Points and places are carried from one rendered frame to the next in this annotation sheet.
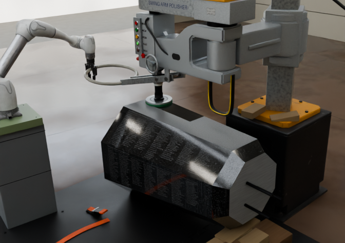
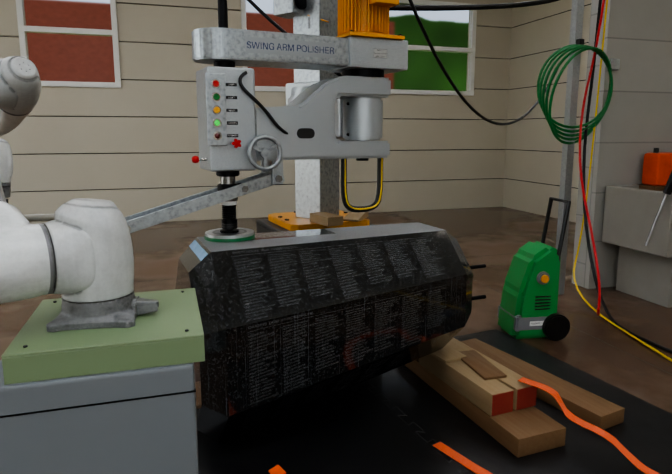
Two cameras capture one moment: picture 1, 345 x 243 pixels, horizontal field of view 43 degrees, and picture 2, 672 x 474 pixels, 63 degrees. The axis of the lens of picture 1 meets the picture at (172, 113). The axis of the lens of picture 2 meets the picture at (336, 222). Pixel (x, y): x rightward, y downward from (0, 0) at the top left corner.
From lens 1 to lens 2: 3.22 m
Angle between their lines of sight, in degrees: 71
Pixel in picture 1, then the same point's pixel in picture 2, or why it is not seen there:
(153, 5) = (259, 50)
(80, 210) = not seen: outside the picture
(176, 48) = (306, 119)
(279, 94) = (330, 193)
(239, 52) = not seen: hidden behind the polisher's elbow
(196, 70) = (346, 146)
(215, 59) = (377, 123)
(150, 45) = (246, 124)
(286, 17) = not seen: hidden behind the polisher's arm
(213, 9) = (384, 50)
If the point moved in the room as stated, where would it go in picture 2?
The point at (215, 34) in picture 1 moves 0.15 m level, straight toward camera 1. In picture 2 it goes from (380, 86) to (412, 85)
